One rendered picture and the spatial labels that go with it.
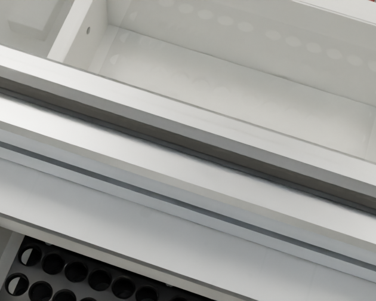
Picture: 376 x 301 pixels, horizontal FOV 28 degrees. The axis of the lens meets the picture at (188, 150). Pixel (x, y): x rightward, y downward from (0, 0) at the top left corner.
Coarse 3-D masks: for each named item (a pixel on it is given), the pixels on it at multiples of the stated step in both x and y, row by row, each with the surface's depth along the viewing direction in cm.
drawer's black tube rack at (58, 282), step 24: (24, 240) 43; (24, 264) 42; (48, 264) 45; (72, 264) 43; (96, 264) 43; (24, 288) 45; (48, 288) 45; (72, 288) 42; (96, 288) 45; (120, 288) 45; (144, 288) 45; (168, 288) 42
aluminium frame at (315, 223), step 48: (0, 96) 37; (0, 144) 38; (48, 144) 36; (96, 144) 36; (144, 144) 36; (192, 144) 35; (144, 192) 38; (192, 192) 35; (240, 192) 35; (288, 192) 35; (336, 192) 35; (288, 240) 37; (336, 240) 35
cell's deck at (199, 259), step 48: (0, 192) 39; (48, 192) 39; (96, 192) 40; (48, 240) 41; (96, 240) 38; (144, 240) 39; (192, 240) 39; (240, 240) 39; (192, 288) 40; (240, 288) 38; (288, 288) 38; (336, 288) 38
